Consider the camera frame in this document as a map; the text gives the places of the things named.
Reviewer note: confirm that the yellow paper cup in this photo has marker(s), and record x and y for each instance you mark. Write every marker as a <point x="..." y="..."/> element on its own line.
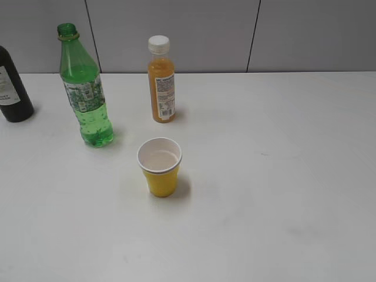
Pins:
<point x="159" y="159"/>

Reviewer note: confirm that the green sprite bottle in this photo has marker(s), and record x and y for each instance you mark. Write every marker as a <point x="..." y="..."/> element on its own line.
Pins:
<point x="81" y="79"/>

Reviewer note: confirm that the orange juice bottle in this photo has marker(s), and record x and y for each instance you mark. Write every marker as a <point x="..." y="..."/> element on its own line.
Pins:
<point x="161" y="79"/>

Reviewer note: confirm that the dark wine bottle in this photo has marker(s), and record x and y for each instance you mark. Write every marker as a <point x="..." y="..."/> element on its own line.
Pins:
<point x="16" y="105"/>

